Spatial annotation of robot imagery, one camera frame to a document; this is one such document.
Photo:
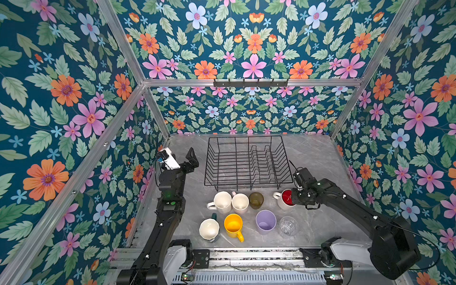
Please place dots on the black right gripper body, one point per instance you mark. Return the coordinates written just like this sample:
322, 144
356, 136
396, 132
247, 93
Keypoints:
302, 187

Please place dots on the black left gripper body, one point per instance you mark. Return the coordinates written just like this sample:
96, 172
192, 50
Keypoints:
187, 169

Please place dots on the white mug red inside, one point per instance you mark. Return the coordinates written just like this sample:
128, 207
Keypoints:
284, 199

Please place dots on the cream faceted mug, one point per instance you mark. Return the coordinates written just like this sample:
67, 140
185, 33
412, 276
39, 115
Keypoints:
222, 203

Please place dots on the dark green mug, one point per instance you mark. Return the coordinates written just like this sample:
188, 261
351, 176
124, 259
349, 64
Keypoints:
209, 229

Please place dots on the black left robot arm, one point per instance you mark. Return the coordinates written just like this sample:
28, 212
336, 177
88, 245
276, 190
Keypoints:
161, 258

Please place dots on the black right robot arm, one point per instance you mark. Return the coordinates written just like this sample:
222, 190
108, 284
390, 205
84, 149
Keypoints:
392, 248

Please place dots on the clear glass cup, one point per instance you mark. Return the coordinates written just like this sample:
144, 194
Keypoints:
288, 226

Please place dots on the lilac plastic cup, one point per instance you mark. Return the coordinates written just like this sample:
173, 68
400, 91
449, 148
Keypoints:
266, 222

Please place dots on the olive green glass cup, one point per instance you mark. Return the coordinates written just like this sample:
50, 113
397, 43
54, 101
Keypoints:
256, 200

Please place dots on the yellow mug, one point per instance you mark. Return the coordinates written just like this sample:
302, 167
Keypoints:
233, 225

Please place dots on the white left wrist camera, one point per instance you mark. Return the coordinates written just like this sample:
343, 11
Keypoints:
167, 160

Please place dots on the black wire dish rack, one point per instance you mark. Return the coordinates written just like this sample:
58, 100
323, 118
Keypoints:
234, 163

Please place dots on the white mug pink handle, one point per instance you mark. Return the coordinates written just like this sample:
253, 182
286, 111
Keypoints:
240, 203

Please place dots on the black hook rail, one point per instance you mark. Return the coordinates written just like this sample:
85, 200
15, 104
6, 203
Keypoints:
242, 83

